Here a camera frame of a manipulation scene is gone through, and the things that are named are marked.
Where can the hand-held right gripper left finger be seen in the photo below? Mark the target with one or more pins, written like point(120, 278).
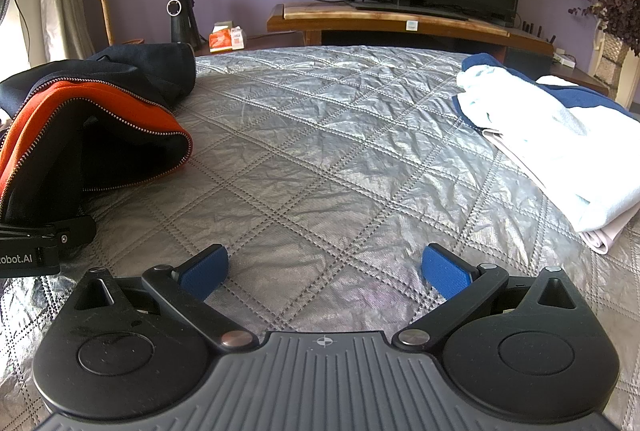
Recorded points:
point(205, 273)

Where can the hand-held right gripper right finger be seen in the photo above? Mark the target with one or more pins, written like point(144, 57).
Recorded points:
point(447, 273)

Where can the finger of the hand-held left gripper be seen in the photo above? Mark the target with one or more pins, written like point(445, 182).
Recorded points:
point(70, 232)

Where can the navy orange zip jacket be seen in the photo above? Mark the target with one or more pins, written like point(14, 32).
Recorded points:
point(100, 151)

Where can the pale lilac garment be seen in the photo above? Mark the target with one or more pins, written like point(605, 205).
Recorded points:
point(602, 238)

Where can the light blue garment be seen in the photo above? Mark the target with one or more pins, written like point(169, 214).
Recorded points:
point(560, 146)

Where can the dark blue garment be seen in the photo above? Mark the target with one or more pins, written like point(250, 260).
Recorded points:
point(575, 96)

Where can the white garment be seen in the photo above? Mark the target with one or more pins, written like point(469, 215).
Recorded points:
point(610, 113)

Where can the orange tissue box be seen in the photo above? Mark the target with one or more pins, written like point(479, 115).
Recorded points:
point(225, 40)

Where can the black cylindrical speaker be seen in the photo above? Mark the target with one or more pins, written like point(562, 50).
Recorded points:
point(182, 26)

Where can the small white box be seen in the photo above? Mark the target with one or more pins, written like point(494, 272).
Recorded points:
point(564, 59)

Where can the wooden television stand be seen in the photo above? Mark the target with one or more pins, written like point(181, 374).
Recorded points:
point(350, 18)

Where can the woven vase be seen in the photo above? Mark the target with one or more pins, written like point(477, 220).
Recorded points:
point(614, 56)

